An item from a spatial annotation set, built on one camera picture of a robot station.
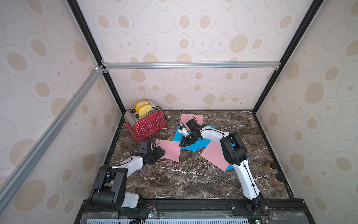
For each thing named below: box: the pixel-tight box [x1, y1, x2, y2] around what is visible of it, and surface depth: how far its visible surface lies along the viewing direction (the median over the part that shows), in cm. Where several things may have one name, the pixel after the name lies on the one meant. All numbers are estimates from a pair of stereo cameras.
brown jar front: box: [268, 173, 286, 187], surface depth 78 cm
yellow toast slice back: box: [135, 100, 149, 112], surface depth 98 cm
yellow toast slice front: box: [137, 104, 153, 118], surface depth 95 cm
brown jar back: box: [262, 161, 279, 175], surface depth 83 cm
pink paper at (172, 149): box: [155, 138, 181, 163], surface depth 100 cm
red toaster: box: [123, 102, 168, 143], surface depth 96 cm
